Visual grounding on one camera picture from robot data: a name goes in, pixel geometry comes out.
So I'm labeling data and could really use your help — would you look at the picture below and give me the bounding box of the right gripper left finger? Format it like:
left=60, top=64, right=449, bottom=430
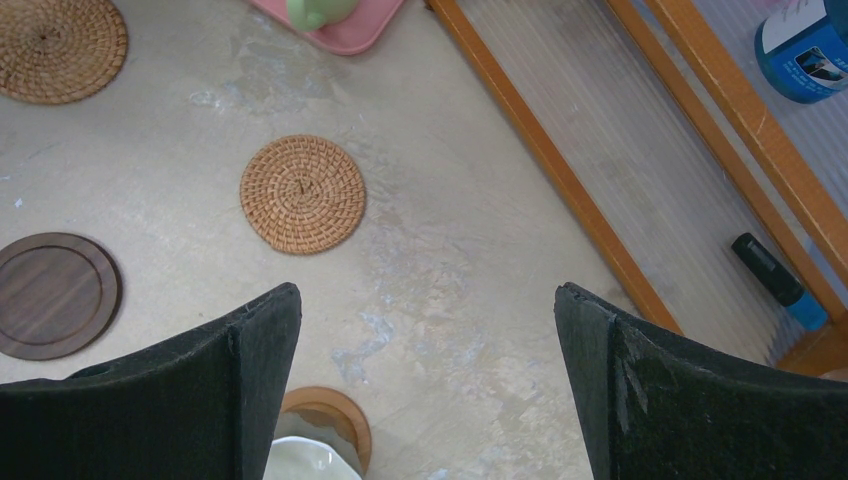
left=1, top=283, right=302, bottom=479

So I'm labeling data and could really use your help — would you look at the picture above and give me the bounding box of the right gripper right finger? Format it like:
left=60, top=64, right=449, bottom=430
left=554, top=283, right=847, bottom=479

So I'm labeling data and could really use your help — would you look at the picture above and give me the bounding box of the black mug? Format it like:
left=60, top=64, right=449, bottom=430
left=263, top=410, right=364, bottom=480

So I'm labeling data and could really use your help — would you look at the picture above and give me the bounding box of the dark walnut wooden coaster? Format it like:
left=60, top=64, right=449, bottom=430
left=1, top=232, right=123, bottom=361

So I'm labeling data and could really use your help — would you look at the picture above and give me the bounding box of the woven rattan coaster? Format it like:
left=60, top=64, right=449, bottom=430
left=239, top=135, right=366, bottom=255
left=1, top=0, right=129, bottom=105

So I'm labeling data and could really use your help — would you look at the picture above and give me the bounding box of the green mug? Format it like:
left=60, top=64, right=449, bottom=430
left=285, top=0, right=359, bottom=32

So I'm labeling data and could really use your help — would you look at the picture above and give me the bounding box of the black blue marker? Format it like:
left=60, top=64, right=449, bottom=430
left=731, top=232, right=829, bottom=331

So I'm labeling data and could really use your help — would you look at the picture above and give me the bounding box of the wooden tiered shelf rack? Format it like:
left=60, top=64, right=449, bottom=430
left=428, top=1, right=847, bottom=376

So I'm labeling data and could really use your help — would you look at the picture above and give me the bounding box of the blue white round jar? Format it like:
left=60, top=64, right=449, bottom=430
left=754, top=0, right=847, bottom=104

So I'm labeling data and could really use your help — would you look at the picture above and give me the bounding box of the pink plastic tray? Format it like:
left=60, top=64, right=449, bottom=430
left=251, top=0, right=403, bottom=56

